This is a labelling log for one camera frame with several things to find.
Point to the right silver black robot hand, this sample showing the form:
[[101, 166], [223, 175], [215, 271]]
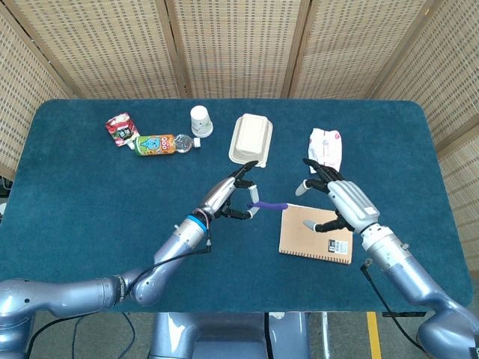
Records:
[[351, 203]]

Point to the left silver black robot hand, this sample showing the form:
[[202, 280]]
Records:
[[221, 192]]

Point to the purple stretchy cord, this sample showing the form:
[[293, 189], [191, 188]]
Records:
[[271, 205]]

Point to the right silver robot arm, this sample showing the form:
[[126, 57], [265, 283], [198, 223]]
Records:
[[411, 273]]

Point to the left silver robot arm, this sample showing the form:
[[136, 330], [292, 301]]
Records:
[[75, 295]]

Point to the kraft spiral notebook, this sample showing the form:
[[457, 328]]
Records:
[[299, 232]]

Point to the beige takeout food container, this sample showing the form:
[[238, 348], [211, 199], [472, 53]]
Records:
[[249, 138]]

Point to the white tissue pack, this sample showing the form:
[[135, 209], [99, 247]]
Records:
[[325, 146]]

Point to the white floral paper cup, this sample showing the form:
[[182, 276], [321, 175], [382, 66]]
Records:
[[200, 121]]

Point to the orange label plastic bottle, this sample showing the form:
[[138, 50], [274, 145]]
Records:
[[157, 145]]

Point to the teal felt table cover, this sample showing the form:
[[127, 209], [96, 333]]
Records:
[[112, 205]]

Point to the red snack pouch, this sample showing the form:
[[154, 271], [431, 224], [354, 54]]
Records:
[[119, 129]]

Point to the white table leg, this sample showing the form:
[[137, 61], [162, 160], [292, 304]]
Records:
[[325, 333]]

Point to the silver robot torso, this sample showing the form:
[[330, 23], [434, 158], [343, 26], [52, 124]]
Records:
[[224, 333]]

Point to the woven wicker folding screen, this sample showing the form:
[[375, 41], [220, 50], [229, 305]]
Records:
[[239, 45]]

